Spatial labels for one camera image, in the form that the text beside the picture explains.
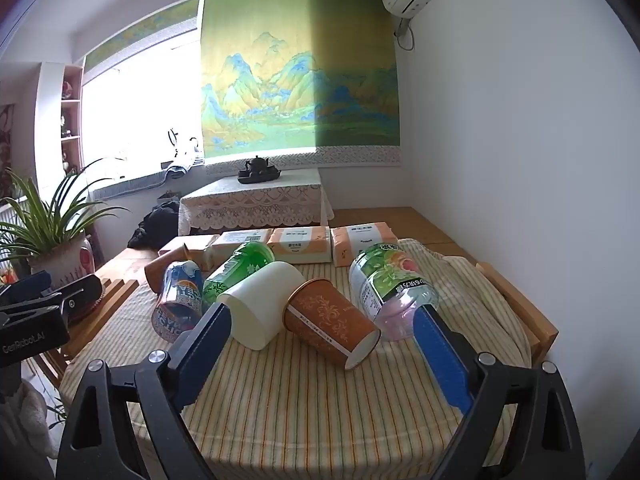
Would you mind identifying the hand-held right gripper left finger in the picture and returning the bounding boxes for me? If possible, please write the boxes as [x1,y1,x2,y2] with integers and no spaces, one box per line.
[55,301,234,480]

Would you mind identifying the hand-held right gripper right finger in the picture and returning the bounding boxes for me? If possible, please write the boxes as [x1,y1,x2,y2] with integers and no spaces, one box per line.
[413,304,602,480]

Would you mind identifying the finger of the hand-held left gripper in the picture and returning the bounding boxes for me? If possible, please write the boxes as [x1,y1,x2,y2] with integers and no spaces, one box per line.
[0,270,54,307]
[0,274,104,325]

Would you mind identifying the person's left forearm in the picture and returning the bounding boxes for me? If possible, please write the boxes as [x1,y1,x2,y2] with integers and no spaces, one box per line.
[0,382,57,461]

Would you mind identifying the white cup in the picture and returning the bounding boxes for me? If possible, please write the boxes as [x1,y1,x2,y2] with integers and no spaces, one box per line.
[216,261,307,351]

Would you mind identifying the plain brown paper cup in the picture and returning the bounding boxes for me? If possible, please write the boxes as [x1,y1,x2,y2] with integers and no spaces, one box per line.
[144,244,193,294]

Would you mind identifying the brown patterned paper cup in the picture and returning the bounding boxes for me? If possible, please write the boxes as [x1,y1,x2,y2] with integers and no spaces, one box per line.
[282,278,382,371]

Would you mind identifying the potted spider plant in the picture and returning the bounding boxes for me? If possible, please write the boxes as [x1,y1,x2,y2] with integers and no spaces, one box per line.
[0,157,132,291]

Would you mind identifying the green plastic bottle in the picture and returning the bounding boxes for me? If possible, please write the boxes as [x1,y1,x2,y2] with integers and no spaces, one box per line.
[201,241,276,311]

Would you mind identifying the clear bottle green label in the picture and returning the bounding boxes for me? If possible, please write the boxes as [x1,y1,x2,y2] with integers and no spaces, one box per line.
[348,242,440,342]

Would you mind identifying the black bag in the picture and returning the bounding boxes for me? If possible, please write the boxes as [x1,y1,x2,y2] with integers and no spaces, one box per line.
[127,201,181,250]

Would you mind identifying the brown tissue pack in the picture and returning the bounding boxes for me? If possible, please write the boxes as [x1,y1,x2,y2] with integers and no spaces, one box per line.
[158,234,221,267]

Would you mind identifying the striped tablecloth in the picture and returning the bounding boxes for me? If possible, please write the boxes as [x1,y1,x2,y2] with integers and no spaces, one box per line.
[59,237,532,480]

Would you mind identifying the white tissue pack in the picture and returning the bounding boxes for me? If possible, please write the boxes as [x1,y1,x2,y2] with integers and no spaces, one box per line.
[206,230,274,272]

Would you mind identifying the wooden table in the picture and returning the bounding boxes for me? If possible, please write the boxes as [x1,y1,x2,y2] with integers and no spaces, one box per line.
[31,206,560,396]

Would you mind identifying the orange tissue pack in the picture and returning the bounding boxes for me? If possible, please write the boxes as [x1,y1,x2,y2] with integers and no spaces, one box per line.
[267,226,332,265]
[331,223,400,267]

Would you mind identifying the lace covered small table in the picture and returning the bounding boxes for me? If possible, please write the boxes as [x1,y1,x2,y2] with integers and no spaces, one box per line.
[178,167,335,236]

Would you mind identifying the blue grey cloth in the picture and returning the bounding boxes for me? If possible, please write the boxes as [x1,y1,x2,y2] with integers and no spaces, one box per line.
[162,152,206,181]

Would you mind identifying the white and pink shelf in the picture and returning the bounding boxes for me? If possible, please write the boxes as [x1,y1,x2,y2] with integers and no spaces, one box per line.
[35,62,84,182]

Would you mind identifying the kettle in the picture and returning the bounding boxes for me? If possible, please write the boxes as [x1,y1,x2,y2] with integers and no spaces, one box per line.
[167,127,204,159]

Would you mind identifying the dark teapot set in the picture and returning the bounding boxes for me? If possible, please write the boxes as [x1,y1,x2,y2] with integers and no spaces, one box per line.
[237,155,282,184]

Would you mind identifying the landscape print window valance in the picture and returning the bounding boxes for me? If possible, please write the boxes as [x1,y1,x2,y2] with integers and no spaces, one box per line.
[82,0,202,74]

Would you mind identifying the landscape print curtain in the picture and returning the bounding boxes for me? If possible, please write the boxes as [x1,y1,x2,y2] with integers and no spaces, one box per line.
[200,0,404,166]

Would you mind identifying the air conditioner cable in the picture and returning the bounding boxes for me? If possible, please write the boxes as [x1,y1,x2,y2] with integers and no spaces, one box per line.
[393,14,416,52]

